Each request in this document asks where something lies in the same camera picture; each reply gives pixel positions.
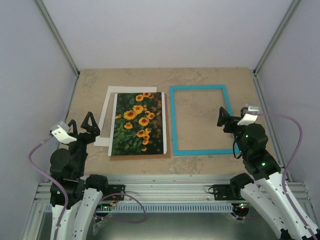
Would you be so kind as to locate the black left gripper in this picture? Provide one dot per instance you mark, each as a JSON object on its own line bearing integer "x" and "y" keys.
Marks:
{"x": 95, "y": 130}

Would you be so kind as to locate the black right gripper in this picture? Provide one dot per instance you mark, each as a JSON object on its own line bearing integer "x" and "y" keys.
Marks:
{"x": 222, "y": 120}

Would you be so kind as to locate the white mat board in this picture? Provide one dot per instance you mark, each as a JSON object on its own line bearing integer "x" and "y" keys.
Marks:
{"x": 104, "y": 141}

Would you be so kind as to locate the teal picture frame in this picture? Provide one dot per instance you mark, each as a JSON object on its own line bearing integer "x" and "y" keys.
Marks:
{"x": 176, "y": 151}

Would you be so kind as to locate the sunflower photo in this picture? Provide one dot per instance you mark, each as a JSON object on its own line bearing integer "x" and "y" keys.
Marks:
{"x": 137, "y": 125}

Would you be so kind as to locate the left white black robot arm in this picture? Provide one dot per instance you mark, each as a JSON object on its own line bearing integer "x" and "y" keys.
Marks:
{"x": 73, "y": 199}

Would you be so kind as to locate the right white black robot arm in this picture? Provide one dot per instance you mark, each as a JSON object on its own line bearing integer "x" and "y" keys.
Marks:
{"x": 264, "y": 184}

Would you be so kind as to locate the brown fibreboard backing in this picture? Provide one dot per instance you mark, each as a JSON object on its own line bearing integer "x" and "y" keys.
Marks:
{"x": 140, "y": 157}

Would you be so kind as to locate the left controller board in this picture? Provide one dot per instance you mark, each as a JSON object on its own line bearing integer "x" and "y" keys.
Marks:
{"x": 106, "y": 207}

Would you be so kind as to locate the controller board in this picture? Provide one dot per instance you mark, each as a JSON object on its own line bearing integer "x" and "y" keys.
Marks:
{"x": 106, "y": 207}
{"x": 242, "y": 206}

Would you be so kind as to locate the right controller board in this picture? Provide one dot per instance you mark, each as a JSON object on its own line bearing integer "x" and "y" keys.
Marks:
{"x": 242, "y": 206}

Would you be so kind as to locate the clear plastic bag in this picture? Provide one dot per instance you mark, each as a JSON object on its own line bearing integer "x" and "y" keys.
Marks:
{"x": 98, "y": 225}

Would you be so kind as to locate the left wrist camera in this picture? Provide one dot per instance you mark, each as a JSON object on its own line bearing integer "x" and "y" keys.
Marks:
{"x": 61, "y": 132}

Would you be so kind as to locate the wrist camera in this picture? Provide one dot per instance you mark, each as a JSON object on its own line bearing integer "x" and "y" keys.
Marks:
{"x": 249, "y": 115}
{"x": 61, "y": 132}

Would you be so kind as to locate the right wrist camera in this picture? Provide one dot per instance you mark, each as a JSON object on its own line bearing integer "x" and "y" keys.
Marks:
{"x": 249, "y": 115}

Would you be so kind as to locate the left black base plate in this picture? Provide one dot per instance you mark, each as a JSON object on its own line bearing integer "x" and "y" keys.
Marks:
{"x": 116, "y": 188}

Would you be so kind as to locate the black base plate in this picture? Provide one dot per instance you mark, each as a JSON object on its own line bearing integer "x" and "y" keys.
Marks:
{"x": 224, "y": 192}
{"x": 116, "y": 188}

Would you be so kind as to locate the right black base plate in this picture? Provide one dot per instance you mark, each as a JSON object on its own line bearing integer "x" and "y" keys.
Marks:
{"x": 224, "y": 192}

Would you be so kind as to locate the grey slotted cable duct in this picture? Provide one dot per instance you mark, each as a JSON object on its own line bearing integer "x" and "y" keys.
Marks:
{"x": 172, "y": 208}

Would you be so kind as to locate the aluminium rail base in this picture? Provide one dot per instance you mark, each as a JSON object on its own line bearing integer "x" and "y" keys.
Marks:
{"x": 169, "y": 188}

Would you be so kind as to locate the left aluminium corner post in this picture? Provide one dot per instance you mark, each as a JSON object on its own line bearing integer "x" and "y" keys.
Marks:
{"x": 57, "y": 36}

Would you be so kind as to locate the aluminium corner post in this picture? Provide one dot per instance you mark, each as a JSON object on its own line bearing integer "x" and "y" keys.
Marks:
{"x": 294, "y": 5}
{"x": 57, "y": 36}

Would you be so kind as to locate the right aluminium corner post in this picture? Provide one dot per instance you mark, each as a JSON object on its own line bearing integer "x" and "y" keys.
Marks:
{"x": 294, "y": 5}

